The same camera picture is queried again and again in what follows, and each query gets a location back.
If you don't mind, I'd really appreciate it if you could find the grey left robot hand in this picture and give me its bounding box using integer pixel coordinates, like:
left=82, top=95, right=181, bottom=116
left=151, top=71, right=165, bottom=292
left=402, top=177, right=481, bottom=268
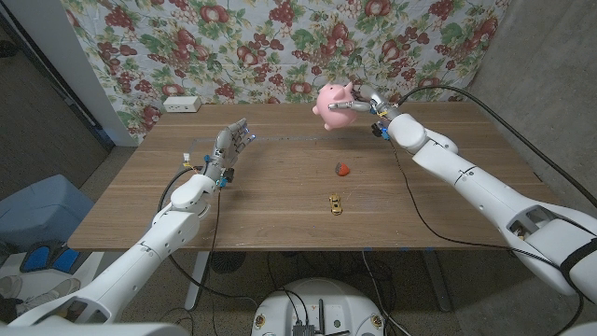
left=203, top=118, right=257, bottom=181

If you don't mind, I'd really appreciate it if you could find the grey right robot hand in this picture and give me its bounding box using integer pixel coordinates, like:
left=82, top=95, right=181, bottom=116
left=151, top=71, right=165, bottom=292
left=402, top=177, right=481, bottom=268
left=327, top=83, right=402, bottom=121

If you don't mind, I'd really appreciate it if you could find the pink plastic piggy bank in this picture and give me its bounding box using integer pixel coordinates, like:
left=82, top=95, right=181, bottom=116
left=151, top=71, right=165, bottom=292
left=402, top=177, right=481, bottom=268
left=312, top=81, right=360, bottom=132

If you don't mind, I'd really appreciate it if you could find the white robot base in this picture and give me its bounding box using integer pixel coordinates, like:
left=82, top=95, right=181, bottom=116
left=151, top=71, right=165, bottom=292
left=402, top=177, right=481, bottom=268
left=250, top=278, right=387, bottom=336

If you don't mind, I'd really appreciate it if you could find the white power strip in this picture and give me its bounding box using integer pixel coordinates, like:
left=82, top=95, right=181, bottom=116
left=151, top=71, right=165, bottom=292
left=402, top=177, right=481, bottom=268
left=162, top=95, right=202, bottom=114

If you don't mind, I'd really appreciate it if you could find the floral fruit print backdrop cloth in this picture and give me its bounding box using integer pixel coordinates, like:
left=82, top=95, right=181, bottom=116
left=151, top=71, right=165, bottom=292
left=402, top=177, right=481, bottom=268
left=60, top=0, right=512, bottom=144

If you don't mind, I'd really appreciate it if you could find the round black floor fan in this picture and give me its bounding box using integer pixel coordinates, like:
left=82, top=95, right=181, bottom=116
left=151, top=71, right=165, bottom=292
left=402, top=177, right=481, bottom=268
left=209, top=250, right=247, bottom=274

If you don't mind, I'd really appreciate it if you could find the white table leg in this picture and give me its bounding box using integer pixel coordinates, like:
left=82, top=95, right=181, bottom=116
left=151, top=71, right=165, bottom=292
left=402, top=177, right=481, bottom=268
left=184, top=250, right=211, bottom=312

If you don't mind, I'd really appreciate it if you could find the grey table leg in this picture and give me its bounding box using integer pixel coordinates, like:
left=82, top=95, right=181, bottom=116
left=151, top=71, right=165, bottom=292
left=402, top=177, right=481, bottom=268
left=422, top=249, right=452, bottom=313

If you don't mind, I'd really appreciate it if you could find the blue plastic bin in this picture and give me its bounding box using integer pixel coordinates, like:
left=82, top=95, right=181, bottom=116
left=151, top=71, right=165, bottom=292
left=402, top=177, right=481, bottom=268
left=0, top=174, right=96, bottom=253

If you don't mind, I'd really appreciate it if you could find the blue foot pedal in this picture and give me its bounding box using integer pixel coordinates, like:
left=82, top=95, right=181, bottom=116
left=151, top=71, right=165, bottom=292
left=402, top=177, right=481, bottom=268
left=21, top=245, right=51, bottom=273
left=50, top=246, right=80, bottom=274

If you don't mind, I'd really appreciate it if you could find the white sneaker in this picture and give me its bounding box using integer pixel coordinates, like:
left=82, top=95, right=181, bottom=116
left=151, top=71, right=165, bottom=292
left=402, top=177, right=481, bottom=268
left=21, top=278, right=81, bottom=309

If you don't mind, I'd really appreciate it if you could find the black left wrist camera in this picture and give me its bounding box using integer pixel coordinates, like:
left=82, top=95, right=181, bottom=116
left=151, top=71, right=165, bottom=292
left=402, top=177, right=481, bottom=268
left=216, top=167, right=236, bottom=188

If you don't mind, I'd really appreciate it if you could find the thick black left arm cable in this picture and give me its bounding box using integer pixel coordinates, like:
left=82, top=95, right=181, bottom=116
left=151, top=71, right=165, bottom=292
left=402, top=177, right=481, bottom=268
left=156, top=166, right=258, bottom=310

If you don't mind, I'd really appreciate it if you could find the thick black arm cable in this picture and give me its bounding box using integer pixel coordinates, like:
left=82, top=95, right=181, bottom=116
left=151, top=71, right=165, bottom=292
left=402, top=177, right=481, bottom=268
left=156, top=166, right=258, bottom=310
left=398, top=85, right=597, bottom=209

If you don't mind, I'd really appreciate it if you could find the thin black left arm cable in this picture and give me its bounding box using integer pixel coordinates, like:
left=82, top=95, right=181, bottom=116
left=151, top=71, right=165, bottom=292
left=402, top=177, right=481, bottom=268
left=204, top=185, right=224, bottom=336

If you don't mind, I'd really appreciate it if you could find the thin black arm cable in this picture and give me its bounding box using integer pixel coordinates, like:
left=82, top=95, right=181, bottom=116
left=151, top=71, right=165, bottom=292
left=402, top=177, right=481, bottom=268
left=389, top=139, right=587, bottom=336
left=204, top=185, right=224, bottom=336

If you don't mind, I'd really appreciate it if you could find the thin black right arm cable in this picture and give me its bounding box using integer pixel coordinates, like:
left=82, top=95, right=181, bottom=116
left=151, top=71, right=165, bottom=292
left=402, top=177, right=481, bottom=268
left=389, top=139, right=587, bottom=336

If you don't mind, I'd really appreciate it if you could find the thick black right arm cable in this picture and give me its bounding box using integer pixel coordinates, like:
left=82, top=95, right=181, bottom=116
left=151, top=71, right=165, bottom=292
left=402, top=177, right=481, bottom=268
left=398, top=85, right=597, bottom=209

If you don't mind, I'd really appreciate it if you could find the black floor cable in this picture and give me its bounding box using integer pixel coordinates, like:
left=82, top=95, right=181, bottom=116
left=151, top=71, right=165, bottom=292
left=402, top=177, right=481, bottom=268
left=266, top=251, right=310, bottom=326

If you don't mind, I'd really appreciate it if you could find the grey floor cable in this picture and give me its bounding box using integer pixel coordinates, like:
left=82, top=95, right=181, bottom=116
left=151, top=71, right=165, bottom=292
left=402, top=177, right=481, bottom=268
left=361, top=249, right=412, bottom=336

